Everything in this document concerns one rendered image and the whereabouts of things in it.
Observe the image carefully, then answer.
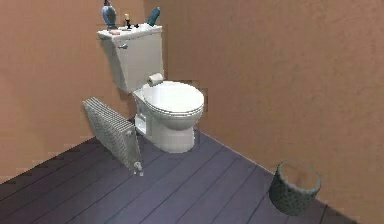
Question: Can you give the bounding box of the grey woven waste bin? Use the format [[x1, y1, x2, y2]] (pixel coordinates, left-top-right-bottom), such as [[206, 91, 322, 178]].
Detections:
[[268, 159, 322, 217]]

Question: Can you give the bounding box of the teal tilted bottle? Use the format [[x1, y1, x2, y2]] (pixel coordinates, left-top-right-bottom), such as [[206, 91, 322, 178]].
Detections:
[[146, 6, 161, 27]]

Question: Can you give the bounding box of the grey radiator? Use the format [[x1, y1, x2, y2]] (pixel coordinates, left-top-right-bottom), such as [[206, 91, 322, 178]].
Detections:
[[82, 96, 145, 177]]

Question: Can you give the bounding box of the blue round bottle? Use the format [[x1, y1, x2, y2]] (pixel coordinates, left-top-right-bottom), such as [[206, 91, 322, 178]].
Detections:
[[101, 0, 118, 30]]

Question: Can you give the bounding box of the white toilet paper roll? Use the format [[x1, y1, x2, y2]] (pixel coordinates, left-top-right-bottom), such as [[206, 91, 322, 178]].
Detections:
[[147, 72, 164, 87]]

